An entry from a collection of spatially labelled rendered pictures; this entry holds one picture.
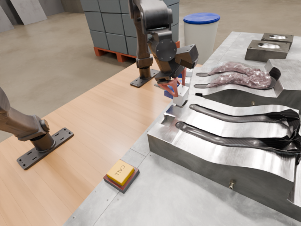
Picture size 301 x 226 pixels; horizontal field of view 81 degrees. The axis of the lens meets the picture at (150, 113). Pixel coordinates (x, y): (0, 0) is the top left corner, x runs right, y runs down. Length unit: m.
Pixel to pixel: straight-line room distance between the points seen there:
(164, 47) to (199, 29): 2.34
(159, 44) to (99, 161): 0.43
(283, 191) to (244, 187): 0.08
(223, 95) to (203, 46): 2.17
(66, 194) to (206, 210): 0.40
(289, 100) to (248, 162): 0.41
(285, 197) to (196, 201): 0.20
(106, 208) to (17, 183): 0.33
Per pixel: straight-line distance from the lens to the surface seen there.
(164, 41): 0.48
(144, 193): 0.56
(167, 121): 0.64
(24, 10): 8.59
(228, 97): 0.80
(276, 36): 1.53
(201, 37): 2.86
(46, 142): 0.75
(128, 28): 2.92
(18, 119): 0.57
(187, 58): 0.53
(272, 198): 0.56
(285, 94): 0.83
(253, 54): 1.25
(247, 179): 0.52
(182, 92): 0.63
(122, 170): 0.56
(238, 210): 0.56
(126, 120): 0.77
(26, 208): 0.68
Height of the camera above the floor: 1.30
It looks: 40 degrees down
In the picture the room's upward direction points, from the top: 7 degrees counter-clockwise
